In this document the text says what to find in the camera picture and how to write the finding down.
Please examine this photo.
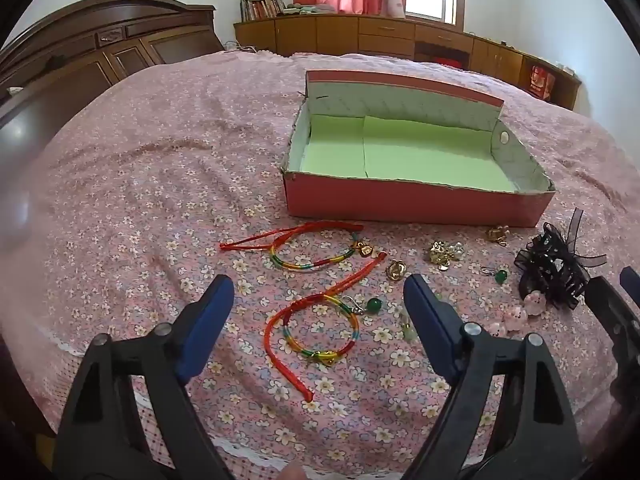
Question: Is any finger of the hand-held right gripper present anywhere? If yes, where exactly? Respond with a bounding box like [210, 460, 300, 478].
[584, 276, 640, 361]
[619, 266, 640, 307]

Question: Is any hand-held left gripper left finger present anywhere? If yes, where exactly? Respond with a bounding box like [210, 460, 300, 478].
[52, 275, 236, 480]

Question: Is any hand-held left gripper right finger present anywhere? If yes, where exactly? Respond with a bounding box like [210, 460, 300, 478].
[404, 274, 585, 480]

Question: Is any gold pearl brooch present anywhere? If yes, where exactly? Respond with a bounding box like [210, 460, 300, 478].
[426, 240, 465, 272]

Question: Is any black ribbon hair clip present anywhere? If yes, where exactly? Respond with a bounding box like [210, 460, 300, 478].
[514, 207, 608, 310]

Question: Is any rainbow bracelet with red cord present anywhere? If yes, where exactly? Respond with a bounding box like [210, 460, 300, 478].
[264, 252, 388, 403]

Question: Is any rainbow bracelet with gold charm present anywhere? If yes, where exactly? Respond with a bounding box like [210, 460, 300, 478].
[219, 221, 373, 272]

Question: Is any pink cardboard box green lining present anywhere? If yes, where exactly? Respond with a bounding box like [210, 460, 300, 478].
[280, 70, 557, 228]

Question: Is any pink floral bedsheet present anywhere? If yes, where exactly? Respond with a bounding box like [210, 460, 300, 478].
[0, 50, 640, 476]

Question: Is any red packet in cabinet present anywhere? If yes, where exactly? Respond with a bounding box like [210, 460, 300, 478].
[529, 65, 557, 100]

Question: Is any dark wooden headboard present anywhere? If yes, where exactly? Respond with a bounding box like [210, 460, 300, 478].
[0, 0, 226, 133]

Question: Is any long wooden cabinet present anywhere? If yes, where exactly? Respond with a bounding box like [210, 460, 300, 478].
[233, 14, 583, 111]

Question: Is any row of books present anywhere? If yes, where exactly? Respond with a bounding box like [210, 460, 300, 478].
[240, 0, 287, 22]

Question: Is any pale jade bead bracelet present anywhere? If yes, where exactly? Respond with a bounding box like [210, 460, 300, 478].
[397, 295, 443, 343]

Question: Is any pink pig bead bracelet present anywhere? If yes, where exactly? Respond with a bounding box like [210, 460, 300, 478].
[486, 290, 548, 338]

